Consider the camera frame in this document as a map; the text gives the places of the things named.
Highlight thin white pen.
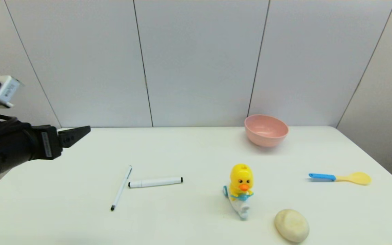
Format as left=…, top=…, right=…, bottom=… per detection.
left=110, top=165, right=133, bottom=212

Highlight thick white marker black caps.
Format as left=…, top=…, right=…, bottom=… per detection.
left=128, top=177, right=183, bottom=189

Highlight yellow spoon blue handle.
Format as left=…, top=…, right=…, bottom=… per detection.
left=309, top=171, right=372, bottom=186

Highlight yellow duck scooter toy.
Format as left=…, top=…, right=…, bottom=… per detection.
left=223, top=164, right=254, bottom=220

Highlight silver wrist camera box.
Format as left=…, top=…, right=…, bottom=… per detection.
left=0, top=75, right=22, bottom=109

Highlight pink plastic bowl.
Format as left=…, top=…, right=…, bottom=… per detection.
left=244, top=114, right=289, bottom=148

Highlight cream round bun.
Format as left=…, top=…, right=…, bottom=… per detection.
left=274, top=209, right=310, bottom=243

